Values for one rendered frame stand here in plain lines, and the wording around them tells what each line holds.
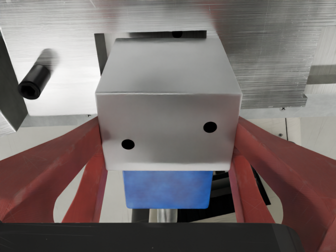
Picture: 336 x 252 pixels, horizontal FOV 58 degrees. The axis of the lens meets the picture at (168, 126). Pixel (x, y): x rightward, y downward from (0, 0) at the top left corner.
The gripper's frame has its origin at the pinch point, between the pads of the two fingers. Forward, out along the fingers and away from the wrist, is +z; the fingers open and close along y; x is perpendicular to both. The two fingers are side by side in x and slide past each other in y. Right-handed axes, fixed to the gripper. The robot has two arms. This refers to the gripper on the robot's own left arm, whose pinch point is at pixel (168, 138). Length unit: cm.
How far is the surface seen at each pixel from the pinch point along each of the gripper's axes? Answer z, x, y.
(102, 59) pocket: 5.3, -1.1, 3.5
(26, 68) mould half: 4.1, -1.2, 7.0
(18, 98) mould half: 10.0, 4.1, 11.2
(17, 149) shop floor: 91, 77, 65
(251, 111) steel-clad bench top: 13.7, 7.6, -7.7
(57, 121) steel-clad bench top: 13.0, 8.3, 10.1
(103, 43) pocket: 6.4, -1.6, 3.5
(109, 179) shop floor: 92, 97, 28
